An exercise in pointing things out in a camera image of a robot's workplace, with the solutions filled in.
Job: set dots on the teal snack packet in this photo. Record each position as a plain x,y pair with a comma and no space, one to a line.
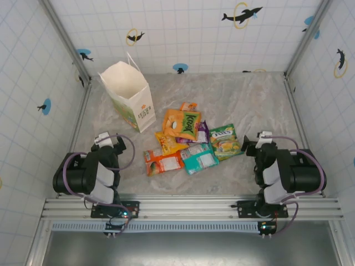
199,160

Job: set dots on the yellow chips bag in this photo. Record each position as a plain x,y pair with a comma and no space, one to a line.
167,144

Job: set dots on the orange white mango snack packet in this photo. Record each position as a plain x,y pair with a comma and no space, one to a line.
163,163

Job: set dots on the orange chips bag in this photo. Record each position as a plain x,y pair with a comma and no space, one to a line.
170,122

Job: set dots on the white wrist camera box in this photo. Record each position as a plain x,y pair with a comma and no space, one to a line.
104,137
263,141

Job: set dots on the right controller board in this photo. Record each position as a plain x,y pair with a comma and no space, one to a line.
267,227

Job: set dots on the left controller board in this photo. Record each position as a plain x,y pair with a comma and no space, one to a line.
119,221

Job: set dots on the orange Kurkure snack packet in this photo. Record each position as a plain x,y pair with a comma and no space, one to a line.
190,124

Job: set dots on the aluminium corner post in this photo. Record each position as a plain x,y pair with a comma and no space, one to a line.
66,41
308,36

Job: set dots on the aluminium mounting rail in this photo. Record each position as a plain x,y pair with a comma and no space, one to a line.
188,207

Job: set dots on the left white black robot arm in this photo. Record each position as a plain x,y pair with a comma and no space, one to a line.
77,174

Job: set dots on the blue oval dolphin sticker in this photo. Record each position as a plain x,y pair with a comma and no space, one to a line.
46,106

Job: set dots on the blue patches wall sticker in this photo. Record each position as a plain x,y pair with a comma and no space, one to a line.
309,20

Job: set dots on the controller board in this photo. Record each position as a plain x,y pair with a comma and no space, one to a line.
119,221
267,227

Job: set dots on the purple snack packet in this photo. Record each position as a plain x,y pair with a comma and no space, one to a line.
203,133

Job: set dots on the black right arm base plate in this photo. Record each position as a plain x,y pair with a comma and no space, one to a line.
245,207

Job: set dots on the white paper bag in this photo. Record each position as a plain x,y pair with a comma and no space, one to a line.
127,86

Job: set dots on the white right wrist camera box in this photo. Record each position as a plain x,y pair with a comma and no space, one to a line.
263,141

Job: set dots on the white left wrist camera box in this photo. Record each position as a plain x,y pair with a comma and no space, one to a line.
104,137

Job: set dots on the small orange snack packet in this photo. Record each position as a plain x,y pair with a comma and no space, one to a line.
188,106

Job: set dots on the green Fox's candy bag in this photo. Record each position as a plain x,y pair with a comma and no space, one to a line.
226,142

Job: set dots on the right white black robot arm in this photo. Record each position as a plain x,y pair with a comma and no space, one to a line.
302,171

